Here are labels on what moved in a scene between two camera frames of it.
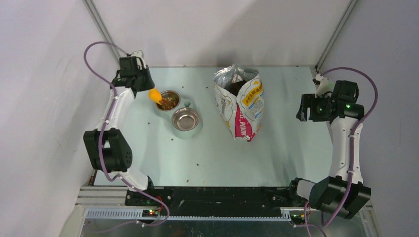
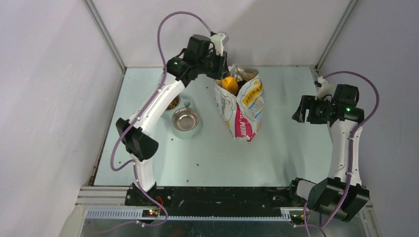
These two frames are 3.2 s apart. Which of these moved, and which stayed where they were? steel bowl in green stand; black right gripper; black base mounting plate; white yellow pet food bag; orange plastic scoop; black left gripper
Moved: black left gripper; orange plastic scoop
Stayed: steel bowl in green stand; white yellow pet food bag; black base mounting plate; black right gripper
